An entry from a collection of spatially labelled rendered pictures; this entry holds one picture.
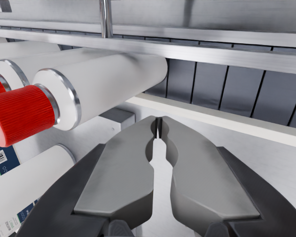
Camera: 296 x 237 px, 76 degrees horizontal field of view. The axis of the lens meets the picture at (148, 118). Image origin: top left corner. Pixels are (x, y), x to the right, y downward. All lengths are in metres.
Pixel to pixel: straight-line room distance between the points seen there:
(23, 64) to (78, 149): 0.33
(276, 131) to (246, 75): 0.07
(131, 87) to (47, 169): 0.36
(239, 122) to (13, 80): 0.22
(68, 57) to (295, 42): 0.23
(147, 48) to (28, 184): 0.40
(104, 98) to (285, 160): 0.28
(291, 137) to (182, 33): 0.17
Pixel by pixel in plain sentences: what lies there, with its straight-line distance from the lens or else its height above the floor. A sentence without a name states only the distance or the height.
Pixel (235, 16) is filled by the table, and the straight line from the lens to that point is 0.30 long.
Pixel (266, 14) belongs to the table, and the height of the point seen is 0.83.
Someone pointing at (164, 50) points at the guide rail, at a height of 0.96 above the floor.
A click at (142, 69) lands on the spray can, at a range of 0.22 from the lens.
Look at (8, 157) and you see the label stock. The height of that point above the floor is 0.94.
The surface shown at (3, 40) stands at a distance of 0.57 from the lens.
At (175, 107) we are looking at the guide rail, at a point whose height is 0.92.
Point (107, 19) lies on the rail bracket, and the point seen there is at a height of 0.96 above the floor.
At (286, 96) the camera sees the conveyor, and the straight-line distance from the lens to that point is 0.26.
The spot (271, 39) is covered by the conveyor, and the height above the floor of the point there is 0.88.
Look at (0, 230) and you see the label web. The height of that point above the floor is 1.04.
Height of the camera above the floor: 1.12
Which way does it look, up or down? 50 degrees down
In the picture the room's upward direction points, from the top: 127 degrees counter-clockwise
